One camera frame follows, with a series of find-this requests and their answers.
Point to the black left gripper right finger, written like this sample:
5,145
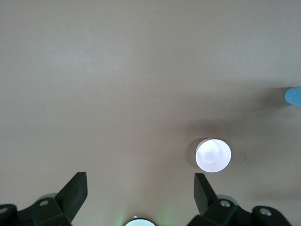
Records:
218,214

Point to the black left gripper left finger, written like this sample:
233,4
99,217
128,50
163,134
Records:
58,209

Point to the blue ribbed plastic cup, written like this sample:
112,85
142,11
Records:
294,96

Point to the pale pink bowl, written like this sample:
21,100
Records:
212,155

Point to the brown table cover sheet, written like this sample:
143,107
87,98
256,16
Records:
94,82

